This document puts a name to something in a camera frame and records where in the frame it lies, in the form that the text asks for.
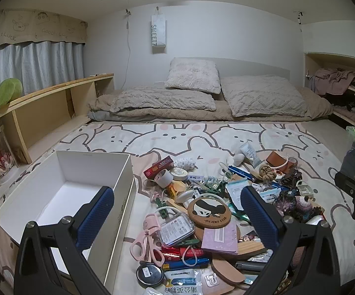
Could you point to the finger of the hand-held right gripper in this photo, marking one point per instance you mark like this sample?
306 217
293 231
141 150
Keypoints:
349 182

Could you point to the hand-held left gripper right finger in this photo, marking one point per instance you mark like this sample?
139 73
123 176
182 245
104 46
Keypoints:
260 218

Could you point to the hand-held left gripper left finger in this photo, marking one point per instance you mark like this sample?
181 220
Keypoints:
94 218

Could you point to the purple and white crochet pouch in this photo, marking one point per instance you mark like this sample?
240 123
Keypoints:
305 206

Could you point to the white cardboard box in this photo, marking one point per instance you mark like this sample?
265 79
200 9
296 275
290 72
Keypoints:
82 172

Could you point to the multicolour crochet piece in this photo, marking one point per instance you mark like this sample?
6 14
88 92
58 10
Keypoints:
285 199

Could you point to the striped wooden board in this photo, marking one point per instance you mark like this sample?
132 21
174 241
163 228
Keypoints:
249 248

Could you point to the pale blue mask packet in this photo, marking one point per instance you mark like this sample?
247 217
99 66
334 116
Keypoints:
237 190

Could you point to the pink notebook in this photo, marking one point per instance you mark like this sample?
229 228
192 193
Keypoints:
220 236

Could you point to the white plastic tray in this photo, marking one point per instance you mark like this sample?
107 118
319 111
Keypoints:
305 189

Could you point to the blue tube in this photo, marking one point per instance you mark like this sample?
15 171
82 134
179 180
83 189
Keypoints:
240 172

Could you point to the round panda cork coaster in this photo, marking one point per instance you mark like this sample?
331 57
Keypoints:
208 210

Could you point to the green clothespin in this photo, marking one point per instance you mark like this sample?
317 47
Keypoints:
214 187

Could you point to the pink scissors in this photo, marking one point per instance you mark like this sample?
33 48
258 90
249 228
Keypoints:
148 240

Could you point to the brown leather pouch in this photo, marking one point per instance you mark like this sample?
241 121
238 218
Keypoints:
277 159

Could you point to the brown cork insole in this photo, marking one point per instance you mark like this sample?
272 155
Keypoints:
226 270

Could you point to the white makeup sponge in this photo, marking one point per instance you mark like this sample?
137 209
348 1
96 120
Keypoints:
238 159

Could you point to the clear plastic bag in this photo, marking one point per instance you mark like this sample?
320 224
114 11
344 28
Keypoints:
248 152

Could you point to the rabbit print bed sheet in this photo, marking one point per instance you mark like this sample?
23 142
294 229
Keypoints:
257 141

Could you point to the round black tin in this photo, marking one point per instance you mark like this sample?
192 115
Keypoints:
150 275

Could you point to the clear adhesive hook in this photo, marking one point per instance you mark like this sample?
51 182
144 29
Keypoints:
209 279

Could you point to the white tape roll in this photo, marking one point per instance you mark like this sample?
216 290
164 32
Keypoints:
165 178

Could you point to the clear plastic case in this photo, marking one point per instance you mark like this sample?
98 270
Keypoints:
177 229

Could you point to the small red box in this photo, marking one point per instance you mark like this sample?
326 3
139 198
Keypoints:
160 166

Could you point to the blue lighter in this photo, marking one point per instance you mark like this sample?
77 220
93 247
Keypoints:
186 264

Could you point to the round white tin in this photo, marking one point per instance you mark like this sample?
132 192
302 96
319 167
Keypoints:
179 173

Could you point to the white medicine packet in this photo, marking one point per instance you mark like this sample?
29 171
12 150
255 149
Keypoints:
182 281

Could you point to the pile of pink clothes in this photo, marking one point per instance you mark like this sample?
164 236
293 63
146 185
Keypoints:
334 80

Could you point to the beige folded duvet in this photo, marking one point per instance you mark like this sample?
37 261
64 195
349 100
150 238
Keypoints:
153 116

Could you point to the wooden shelf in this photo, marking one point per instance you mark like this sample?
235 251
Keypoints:
42 110

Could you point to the large quilted beige pillow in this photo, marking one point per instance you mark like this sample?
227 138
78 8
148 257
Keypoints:
263 96

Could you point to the white headboard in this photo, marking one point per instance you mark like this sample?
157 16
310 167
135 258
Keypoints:
251 67

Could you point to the green plush toy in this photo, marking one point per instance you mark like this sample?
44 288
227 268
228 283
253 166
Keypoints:
8 90

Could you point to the fluffy beige pillow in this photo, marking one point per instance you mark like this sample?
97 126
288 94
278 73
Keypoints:
192 75

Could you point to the grey-blue curtain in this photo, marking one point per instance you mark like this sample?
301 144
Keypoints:
42 64

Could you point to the white hanging paper bag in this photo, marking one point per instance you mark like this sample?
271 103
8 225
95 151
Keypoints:
158 33

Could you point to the beige printed curtain valance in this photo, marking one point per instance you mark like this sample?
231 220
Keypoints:
27 29

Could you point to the wall niche shelf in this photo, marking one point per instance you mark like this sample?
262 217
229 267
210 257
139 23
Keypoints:
334 60

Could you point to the black wall hook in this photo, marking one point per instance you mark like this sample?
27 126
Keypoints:
298 17

